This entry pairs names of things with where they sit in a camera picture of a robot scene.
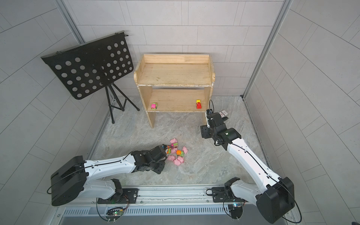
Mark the black perforated music stand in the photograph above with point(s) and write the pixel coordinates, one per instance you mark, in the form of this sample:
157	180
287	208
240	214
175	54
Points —
90	67

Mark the left controller board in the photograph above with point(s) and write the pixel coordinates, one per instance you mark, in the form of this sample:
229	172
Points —
115	212

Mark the pink toy pig bottom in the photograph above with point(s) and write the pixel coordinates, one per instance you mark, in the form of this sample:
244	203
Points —
177	162

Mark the pink toy pig lower left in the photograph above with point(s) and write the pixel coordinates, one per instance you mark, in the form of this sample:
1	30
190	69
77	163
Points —
171	158

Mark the controller board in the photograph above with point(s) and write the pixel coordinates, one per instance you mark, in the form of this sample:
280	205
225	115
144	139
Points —
115	212
235	211

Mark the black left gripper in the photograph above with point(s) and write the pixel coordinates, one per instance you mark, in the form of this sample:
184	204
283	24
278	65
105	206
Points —
162	168

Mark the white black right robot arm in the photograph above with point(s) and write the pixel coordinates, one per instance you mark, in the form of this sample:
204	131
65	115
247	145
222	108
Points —
263	177

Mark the pink toy pig top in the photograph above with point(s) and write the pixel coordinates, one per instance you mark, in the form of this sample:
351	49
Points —
172	141

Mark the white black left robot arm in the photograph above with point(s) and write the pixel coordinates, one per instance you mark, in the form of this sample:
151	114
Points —
82	179

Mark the wooden two-tier shelf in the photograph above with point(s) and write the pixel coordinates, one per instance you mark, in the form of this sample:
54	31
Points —
174	82

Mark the right controller board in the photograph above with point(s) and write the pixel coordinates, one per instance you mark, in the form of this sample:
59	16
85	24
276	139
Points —
235	211

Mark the small card box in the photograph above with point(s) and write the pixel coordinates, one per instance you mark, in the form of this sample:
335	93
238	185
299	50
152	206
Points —
223	113

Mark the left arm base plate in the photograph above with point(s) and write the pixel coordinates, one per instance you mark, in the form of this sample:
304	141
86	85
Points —
128	196

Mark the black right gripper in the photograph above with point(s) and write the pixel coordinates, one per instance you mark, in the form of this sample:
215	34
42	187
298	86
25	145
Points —
204	130

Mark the pink green toy car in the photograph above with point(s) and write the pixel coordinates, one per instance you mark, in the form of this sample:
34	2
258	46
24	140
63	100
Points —
154	106

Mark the orange green mixer truck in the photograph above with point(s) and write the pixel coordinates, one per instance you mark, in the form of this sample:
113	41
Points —
180	153

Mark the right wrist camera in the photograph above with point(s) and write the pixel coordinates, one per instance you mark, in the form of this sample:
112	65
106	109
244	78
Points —
207	113

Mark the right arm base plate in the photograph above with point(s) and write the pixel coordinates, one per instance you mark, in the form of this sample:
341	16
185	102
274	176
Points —
222	194

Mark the pink toy pig lower right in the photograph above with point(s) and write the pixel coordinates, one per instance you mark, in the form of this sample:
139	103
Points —
181	159

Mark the aluminium mounting rail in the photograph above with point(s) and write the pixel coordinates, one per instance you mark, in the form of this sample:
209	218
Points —
174	195

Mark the red yellow toy truck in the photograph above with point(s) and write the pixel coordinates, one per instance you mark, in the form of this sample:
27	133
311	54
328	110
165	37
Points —
198	104

